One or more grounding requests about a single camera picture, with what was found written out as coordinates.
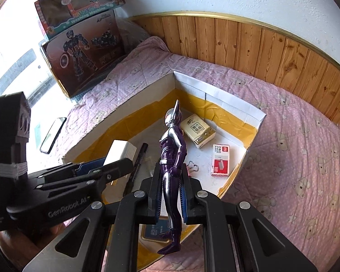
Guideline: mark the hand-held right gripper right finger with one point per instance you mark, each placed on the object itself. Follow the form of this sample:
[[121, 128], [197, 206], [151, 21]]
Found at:
[[183, 201]]

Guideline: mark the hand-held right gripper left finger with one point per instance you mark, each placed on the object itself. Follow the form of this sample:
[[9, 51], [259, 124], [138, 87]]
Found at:
[[157, 204]]

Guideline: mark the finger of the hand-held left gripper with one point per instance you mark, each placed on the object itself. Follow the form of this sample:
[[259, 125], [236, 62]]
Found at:
[[119, 170], [90, 164]]

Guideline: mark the small white box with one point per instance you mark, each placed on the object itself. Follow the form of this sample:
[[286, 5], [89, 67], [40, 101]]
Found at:
[[121, 150]]

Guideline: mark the black marker pen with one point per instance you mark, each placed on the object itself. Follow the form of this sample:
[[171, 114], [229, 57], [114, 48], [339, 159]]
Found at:
[[138, 161]]

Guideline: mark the blue card pack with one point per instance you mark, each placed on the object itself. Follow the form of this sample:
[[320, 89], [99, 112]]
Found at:
[[154, 231]]

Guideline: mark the pink binder clip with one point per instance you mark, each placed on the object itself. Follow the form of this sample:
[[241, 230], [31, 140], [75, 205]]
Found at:
[[193, 166]]

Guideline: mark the purple silver action figure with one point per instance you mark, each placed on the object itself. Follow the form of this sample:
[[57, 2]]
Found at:
[[171, 158]]

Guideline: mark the staple box with red label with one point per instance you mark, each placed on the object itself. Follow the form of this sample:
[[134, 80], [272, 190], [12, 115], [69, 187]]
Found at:
[[222, 158]]

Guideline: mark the cream tissue pack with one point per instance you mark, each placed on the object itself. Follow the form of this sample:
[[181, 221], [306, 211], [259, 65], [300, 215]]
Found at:
[[197, 131]]

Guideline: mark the white cardboard box yellow tape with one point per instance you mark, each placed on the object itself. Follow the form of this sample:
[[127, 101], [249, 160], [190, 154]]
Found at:
[[232, 102]]

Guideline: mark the person's left forearm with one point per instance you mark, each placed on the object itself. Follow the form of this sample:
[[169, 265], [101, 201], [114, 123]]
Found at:
[[8, 242]]

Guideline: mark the black smartphone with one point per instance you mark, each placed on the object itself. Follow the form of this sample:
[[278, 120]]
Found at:
[[52, 136]]

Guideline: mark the brown robot toy box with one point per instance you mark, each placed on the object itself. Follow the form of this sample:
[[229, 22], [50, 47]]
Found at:
[[82, 56]]

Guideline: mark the pink bear-print blanket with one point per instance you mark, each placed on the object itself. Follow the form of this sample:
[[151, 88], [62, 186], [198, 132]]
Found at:
[[286, 147]]

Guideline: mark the teal red toy box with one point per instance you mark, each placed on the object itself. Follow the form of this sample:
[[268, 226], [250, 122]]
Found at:
[[82, 17]]

